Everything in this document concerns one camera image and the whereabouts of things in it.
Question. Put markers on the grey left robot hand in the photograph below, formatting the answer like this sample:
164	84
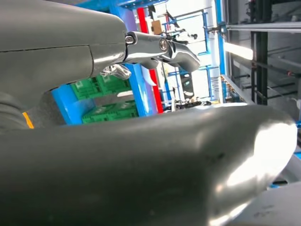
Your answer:
118	171

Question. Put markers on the green plastic crate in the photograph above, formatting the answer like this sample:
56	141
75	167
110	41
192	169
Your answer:
110	113
93	89

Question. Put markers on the red barrier belt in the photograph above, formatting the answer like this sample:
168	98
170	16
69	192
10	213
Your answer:
156	93

